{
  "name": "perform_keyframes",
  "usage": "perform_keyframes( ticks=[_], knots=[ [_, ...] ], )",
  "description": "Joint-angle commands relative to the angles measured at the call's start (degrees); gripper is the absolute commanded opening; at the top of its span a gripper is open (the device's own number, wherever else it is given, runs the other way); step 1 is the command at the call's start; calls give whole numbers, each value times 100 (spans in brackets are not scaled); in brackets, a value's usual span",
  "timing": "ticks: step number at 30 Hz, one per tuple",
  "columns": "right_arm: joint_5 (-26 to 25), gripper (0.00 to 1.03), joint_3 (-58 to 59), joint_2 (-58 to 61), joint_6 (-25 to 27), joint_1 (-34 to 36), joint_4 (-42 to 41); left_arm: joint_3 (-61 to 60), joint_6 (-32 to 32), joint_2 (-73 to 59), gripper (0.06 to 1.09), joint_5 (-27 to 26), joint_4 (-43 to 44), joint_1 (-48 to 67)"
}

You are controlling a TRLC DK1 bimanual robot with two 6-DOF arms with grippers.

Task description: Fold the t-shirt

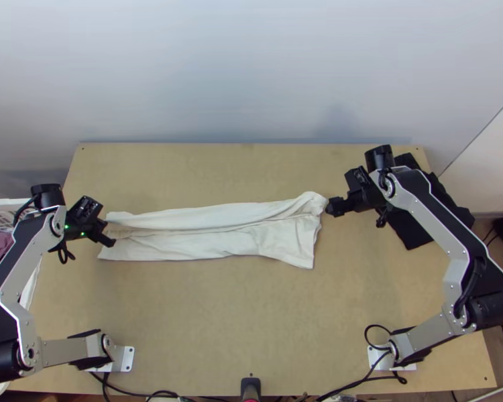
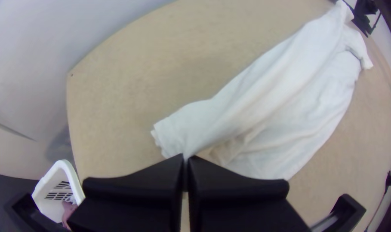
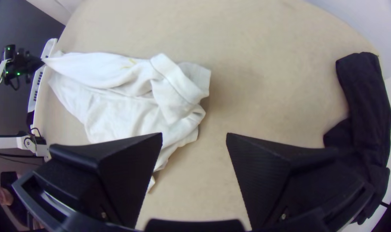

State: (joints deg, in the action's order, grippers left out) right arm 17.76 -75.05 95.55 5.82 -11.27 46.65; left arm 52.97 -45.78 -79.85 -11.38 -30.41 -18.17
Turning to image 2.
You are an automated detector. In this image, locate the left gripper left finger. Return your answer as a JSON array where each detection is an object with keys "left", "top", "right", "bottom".
[{"left": 67, "top": 153, "right": 185, "bottom": 232}]

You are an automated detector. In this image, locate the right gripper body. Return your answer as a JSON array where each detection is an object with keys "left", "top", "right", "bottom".
[{"left": 351, "top": 0, "right": 382, "bottom": 38}]

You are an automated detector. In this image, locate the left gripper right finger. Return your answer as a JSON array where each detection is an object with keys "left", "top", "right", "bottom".
[{"left": 186, "top": 156, "right": 312, "bottom": 232}]

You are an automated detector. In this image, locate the white laundry basket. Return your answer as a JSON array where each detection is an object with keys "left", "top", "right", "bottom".
[{"left": 31, "top": 159, "right": 86, "bottom": 223}]

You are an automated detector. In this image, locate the white t-shirt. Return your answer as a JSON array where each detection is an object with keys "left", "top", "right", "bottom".
[{"left": 150, "top": 0, "right": 374, "bottom": 181}]

